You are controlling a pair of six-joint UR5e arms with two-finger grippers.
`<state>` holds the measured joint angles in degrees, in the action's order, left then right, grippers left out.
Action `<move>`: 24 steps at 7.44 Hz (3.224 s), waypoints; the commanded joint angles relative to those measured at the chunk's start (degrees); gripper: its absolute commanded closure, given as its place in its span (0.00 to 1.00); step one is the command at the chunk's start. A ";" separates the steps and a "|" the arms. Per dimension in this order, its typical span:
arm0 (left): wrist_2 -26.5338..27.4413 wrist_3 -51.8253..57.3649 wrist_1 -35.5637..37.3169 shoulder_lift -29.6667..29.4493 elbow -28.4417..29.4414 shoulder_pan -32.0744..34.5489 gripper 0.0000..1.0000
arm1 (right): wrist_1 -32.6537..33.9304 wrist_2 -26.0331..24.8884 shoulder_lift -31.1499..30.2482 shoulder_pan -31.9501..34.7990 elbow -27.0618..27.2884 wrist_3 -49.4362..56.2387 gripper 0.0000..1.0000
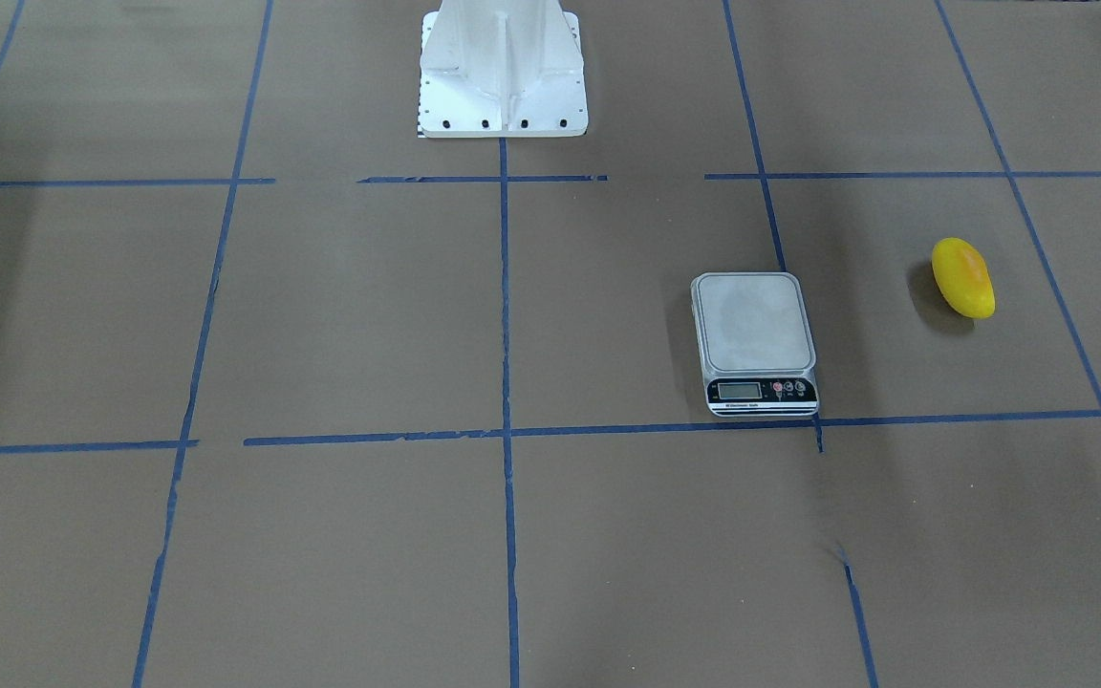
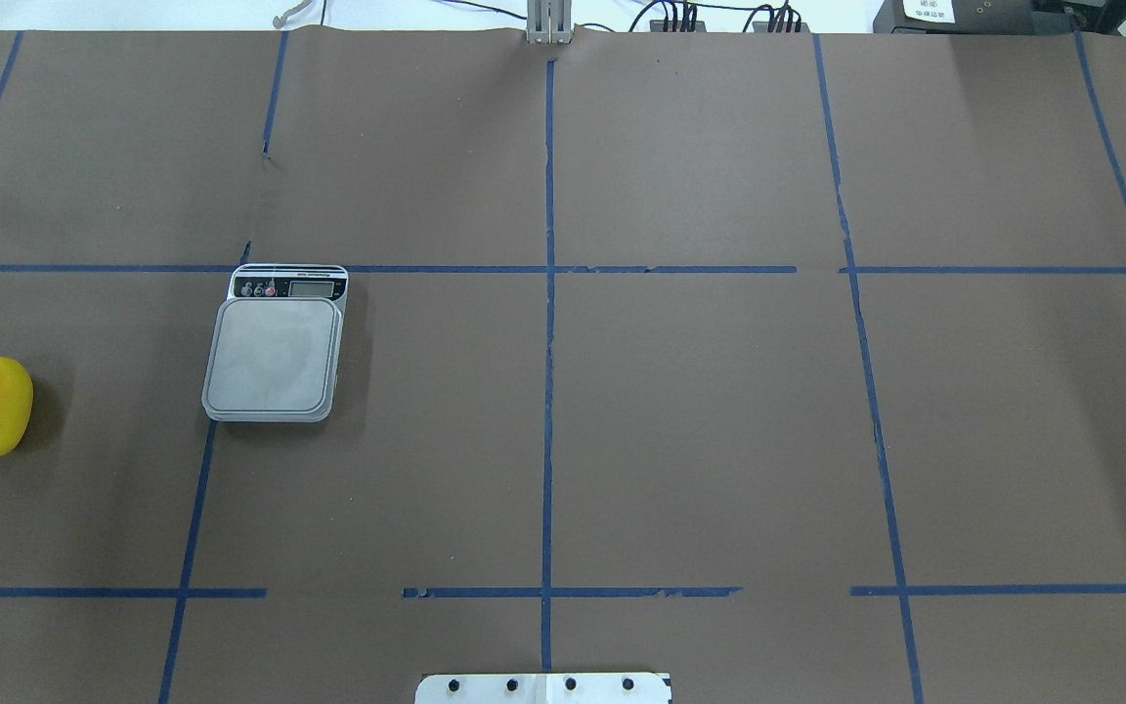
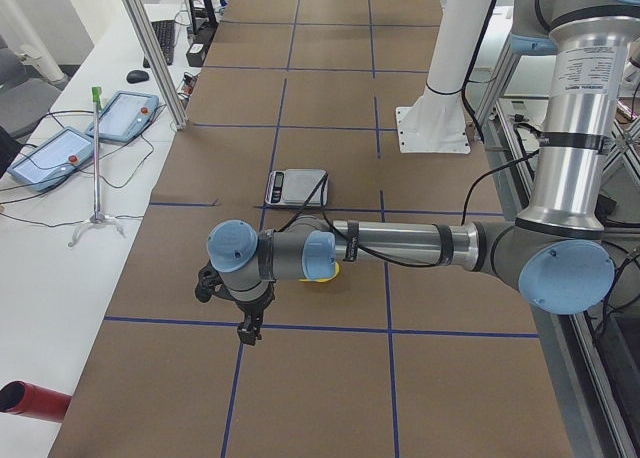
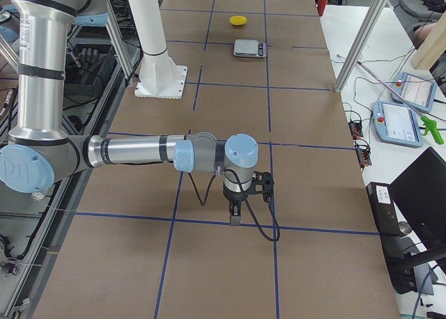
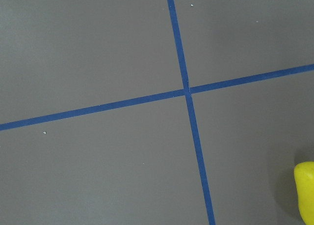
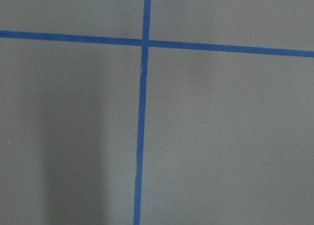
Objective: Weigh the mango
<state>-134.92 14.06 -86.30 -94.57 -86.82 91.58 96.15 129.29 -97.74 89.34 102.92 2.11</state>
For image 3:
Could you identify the red cylinder tube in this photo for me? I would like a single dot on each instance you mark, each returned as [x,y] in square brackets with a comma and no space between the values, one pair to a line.
[30,400]

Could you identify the aluminium frame post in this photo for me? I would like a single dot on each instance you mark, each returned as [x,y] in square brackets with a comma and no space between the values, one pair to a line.
[152,51]

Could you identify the near blue teach pendant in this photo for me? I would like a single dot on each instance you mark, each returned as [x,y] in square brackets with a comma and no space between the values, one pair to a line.
[54,160]

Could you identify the far blue teach pendant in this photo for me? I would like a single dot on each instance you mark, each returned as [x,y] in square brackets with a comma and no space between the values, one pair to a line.
[125,116]

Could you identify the silver digital kitchen scale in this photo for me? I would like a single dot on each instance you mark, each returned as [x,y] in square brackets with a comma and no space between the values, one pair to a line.
[291,187]

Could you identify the silver blue-capped robot arm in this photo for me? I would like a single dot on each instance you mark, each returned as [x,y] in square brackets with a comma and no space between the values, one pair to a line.
[551,253]

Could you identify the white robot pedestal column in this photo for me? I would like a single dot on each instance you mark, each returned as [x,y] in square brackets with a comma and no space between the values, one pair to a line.
[435,123]

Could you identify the black box device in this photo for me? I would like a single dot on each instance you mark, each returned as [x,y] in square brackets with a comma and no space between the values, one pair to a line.
[196,54]

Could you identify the blue teach pendant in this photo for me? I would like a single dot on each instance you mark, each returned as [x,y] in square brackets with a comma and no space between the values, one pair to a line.
[54,160]
[125,116]

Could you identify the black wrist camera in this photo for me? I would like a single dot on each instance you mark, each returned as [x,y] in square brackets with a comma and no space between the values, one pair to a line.
[210,285]

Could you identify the black computer mouse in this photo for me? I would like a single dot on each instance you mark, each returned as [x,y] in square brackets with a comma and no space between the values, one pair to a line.
[137,76]

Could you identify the metal stand with green tip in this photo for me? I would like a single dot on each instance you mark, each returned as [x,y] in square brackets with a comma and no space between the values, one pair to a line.
[98,219]

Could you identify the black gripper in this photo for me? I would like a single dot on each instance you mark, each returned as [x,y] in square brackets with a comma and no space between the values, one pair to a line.
[251,308]

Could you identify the black keyboard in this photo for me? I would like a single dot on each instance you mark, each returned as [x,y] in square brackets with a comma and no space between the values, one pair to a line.
[165,33]

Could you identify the yellow mango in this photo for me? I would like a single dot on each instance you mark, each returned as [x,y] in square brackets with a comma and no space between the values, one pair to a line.
[336,272]

